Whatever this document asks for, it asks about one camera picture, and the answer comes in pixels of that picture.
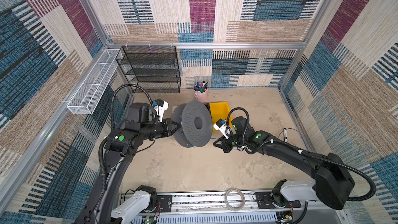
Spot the yellow plastic bin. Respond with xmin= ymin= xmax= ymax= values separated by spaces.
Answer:
xmin=209 ymin=102 xmax=232 ymax=126

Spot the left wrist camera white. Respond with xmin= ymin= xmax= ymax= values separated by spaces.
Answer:
xmin=152 ymin=99 xmax=169 ymax=122

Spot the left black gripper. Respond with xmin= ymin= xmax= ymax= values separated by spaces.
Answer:
xmin=140 ymin=118 xmax=180 ymax=141

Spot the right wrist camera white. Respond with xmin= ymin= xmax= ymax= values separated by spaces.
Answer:
xmin=213 ymin=119 xmax=233 ymax=139

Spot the pink pen cup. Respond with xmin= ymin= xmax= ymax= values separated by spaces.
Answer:
xmin=194 ymin=81 xmax=208 ymax=103

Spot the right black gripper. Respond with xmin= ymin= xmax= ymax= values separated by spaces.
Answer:
xmin=214 ymin=131 xmax=246 ymax=153

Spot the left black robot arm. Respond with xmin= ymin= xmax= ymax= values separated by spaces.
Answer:
xmin=74 ymin=84 xmax=181 ymax=224

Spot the clear tubing coil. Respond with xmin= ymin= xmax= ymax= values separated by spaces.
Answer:
xmin=224 ymin=188 xmax=246 ymax=212

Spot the grey filament spool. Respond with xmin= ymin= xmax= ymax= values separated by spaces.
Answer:
xmin=171 ymin=101 xmax=212 ymax=148

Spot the white wire mesh basket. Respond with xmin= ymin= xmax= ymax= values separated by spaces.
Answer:
xmin=67 ymin=49 xmax=119 ymax=115

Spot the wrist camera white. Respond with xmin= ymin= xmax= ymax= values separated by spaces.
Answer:
xmin=213 ymin=119 xmax=233 ymax=139
xmin=152 ymin=99 xmax=169 ymax=122

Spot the black marker pen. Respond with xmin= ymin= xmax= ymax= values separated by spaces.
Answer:
xmin=283 ymin=128 xmax=288 ymax=143

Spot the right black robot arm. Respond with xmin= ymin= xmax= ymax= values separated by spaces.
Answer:
xmin=213 ymin=108 xmax=376 ymax=210

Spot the black mesh shelf rack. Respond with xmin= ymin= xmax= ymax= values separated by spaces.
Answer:
xmin=116 ymin=46 xmax=181 ymax=93

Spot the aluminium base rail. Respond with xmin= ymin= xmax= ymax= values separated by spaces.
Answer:
xmin=118 ymin=189 xmax=349 ymax=224

